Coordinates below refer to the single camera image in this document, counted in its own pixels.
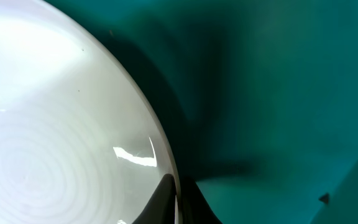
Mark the teal plastic serving tray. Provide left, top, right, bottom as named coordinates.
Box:
left=53, top=0, right=358, bottom=223

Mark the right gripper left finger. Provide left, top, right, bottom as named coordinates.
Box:
left=133, top=174, right=177, bottom=224

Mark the large pink plate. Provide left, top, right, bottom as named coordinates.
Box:
left=0, top=1, right=177, bottom=224

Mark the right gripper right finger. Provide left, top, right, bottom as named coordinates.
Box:
left=180, top=177, right=222, bottom=224

